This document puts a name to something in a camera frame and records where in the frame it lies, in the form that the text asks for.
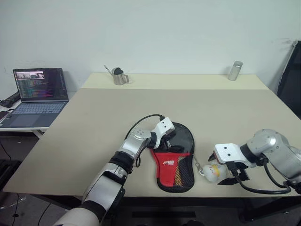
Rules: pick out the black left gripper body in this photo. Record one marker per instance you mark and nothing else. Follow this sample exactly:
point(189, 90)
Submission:
point(170, 136)

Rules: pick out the steel watering can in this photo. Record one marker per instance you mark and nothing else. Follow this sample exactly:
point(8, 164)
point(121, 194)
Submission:
point(118, 78)

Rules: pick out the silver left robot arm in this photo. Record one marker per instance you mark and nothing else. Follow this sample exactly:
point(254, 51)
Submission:
point(105, 183)

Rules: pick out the steel cylinder cup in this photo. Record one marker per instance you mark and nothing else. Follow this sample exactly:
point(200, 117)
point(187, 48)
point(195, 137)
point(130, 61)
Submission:
point(235, 70)

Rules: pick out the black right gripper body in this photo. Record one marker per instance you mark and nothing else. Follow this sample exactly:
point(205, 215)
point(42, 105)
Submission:
point(243, 174)

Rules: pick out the black handheld controller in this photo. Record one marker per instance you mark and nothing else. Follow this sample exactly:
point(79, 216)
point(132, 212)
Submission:
point(9, 100)

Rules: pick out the black chair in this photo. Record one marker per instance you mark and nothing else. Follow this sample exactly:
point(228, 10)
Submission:
point(291, 82)

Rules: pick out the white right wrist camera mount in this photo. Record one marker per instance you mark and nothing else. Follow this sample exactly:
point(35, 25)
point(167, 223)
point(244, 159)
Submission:
point(228, 150)

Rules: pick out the open grey laptop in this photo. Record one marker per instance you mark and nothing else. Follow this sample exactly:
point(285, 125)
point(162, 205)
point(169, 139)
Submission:
point(35, 113)

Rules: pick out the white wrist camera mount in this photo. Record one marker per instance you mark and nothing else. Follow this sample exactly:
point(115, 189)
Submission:
point(228, 150)
point(164, 124)

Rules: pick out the black red paddle case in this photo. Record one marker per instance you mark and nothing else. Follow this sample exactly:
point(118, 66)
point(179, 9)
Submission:
point(168, 162)

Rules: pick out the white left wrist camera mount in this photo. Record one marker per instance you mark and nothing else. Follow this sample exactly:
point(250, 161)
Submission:
point(164, 124)

